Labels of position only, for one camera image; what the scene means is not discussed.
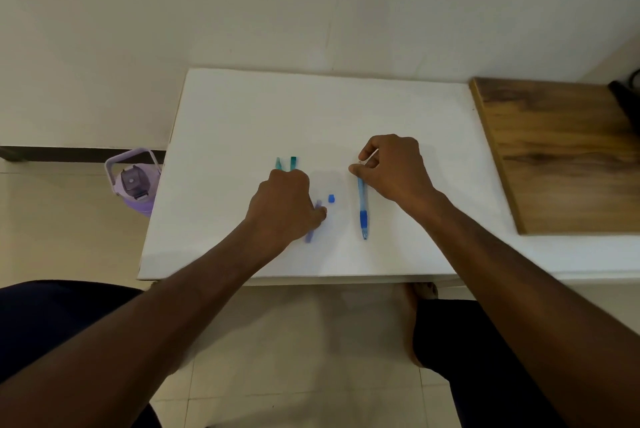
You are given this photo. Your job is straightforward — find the person's right hand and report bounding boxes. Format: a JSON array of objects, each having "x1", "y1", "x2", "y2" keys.
[{"x1": 348, "y1": 134, "x2": 442, "y2": 217}]

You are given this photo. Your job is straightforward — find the person's left hand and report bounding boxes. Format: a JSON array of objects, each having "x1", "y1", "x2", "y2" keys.
[{"x1": 244, "y1": 169, "x2": 328, "y2": 256}]

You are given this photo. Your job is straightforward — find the purple pen barrel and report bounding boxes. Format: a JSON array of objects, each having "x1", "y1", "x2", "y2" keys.
[{"x1": 305, "y1": 200, "x2": 324, "y2": 244}]

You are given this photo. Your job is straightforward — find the blue pen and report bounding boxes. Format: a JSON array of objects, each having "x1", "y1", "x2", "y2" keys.
[{"x1": 357, "y1": 174, "x2": 370, "y2": 241}]

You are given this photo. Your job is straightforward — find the person's right forearm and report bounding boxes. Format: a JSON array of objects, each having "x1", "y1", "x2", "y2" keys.
[{"x1": 407, "y1": 191, "x2": 640, "y2": 428}]

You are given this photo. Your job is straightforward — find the person's left forearm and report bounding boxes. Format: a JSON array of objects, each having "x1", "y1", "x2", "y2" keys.
[{"x1": 0, "y1": 221, "x2": 290, "y2": 428}]

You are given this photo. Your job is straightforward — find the person's right foot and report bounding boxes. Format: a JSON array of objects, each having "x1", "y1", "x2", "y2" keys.
[{"x1": 399, "y1": 282, "x2": 439, "y2": 368}]

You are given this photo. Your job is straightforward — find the purple water bottle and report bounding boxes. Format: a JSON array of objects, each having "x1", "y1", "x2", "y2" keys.
[{"x1": 104, "y1": 147, "x2": 164, "y2": 218}]

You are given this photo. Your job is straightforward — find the wooden board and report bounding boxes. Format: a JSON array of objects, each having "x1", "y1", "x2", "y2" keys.
[{"x1": 469, "y1": 77, "x2": 640, "y2": 236}]

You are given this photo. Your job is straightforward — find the person's right leg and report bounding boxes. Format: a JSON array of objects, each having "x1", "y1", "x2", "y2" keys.
[{"x1": 412, "y1": 297, "x2": 568, "y2": 428}]

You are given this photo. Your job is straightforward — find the person's leg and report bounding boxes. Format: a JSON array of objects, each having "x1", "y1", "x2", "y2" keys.
[
  {"x1": 0, "y1": 280, "x2": 162, "y2": 428},
  {"x1": 412, "y1": 297, "x2": 568, "y2": 428}
]

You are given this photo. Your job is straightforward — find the black object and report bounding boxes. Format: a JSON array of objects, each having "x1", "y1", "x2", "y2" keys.
[{"x1": 608, "y1": 69, "x2": 640, "y2": 132}]

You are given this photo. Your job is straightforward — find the person's left leg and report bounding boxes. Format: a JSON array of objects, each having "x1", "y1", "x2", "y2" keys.
[{"x1": 0, "y1": 280, "x2": 162, "y2": 428}]

